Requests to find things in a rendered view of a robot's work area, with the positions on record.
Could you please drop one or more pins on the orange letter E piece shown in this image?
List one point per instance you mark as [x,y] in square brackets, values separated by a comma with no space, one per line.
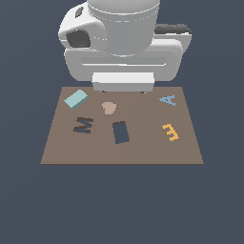
[171,132]

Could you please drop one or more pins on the teal rectangular block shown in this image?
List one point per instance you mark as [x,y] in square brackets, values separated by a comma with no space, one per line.
[76,99]

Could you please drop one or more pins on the beige heart piece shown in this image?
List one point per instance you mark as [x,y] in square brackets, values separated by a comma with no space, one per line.
[109,107]

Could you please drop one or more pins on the dark brown letter M piece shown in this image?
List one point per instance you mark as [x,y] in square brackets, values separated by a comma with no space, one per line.
[84,125]

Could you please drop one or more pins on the blue letter A piece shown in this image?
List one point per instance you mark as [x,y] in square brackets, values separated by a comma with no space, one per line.
[168,100]

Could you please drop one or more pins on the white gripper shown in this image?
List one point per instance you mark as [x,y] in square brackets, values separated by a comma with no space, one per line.
[124,65]

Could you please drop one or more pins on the brown slotted board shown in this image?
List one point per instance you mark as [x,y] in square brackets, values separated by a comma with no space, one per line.
[127,149]

